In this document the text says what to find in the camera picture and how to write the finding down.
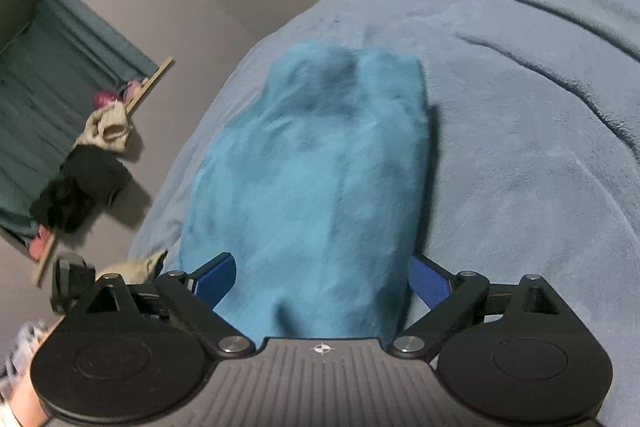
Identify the black cloth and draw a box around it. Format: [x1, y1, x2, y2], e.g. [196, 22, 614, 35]
[31, 144, 134, 234]

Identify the beige cloth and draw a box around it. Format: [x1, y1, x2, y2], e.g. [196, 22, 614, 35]
[97, 249, 169, 286]
[75, 101, 134, 156]

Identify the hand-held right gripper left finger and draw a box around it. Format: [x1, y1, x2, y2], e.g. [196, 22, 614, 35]
[74, 251, 257, 356]

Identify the blue fleece blanket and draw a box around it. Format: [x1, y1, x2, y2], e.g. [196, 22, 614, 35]
[127, 0, 640, 427]

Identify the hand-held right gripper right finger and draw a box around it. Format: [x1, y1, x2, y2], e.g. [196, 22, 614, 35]
[387, 254, 577, 359]

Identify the patterned clothing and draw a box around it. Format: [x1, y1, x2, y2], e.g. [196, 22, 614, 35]
[0, 319, 52, 389]

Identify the teal fabric laundry bin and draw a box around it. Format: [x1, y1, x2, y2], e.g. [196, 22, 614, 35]
[0, 0, 161, 244]

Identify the teal hooded jacket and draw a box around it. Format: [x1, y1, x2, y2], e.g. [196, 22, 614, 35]
[177, 42, 442, 341]

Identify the pink cloth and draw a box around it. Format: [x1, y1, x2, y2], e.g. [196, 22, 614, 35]
[92, 79, 151, 108]

